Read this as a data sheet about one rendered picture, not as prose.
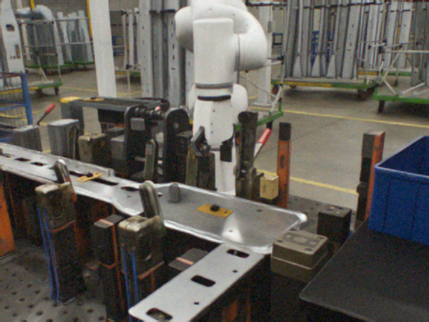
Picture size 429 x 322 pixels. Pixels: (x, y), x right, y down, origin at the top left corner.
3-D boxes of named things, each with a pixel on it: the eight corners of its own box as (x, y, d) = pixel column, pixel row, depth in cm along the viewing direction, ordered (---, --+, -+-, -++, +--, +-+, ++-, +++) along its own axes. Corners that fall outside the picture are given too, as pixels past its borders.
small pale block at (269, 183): (256, 301, 120) (260, 177, 107) (262, 295, 123) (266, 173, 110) (267, 306, 118) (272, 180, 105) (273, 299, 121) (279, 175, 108)
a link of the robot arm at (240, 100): (204, 142, 179) (198, 85, 170) (250, 138, 177) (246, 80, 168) (204, 152, 168) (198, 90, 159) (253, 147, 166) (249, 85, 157)
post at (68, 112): (71, 200, 198) (58, 103, 183) (84, 195, 204) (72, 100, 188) (82, 203, 194) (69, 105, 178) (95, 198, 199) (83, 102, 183)
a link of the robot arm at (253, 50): (250, 11, 113) (267, 80, 93) (190, 14, 114) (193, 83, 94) (253, -23, 106) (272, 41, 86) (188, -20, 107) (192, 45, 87)
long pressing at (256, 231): (-51, 157, 170) (-52, 153, 169) (1, 144, 185) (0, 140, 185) (266, 260, 85) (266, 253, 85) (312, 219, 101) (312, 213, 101)
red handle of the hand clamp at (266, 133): (235, 169, 114) (260, 126, 120) (237, 174, 115) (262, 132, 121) (249, 172, 111) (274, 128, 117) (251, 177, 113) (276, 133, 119)
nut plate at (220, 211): (196, 209, 107) (196, 205, 107) (204, 205, 110) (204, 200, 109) (224, 218, 102) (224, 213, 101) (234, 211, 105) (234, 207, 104)
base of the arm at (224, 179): (222, 176, 192) (218, 136, 185) (256, 185, 178) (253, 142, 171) (191, 191, 182) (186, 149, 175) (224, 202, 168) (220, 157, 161)
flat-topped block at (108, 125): (108, 212, 183) (96, 106, 167) (122, 206, 189) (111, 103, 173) (125, 218, 177) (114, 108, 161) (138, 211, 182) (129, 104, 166)
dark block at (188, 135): (180, 257, 145) (174, 134, 130) (193, 248, 150) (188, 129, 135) (192, 261, 142) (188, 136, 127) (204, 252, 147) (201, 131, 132)
